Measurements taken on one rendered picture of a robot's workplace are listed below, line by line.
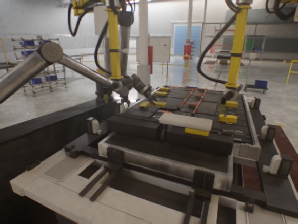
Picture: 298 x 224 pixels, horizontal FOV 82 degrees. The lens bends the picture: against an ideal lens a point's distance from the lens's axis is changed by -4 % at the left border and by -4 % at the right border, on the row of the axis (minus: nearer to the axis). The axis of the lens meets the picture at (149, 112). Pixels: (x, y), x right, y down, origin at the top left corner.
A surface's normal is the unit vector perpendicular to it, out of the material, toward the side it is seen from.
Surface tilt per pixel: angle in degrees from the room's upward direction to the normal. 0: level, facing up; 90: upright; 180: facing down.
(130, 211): 0
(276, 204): 0
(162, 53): 90
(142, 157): 90
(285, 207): 0
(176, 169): 90
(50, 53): 90
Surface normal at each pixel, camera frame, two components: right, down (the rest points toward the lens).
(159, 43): -0.28, 0.35
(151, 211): 0.00, -0.93
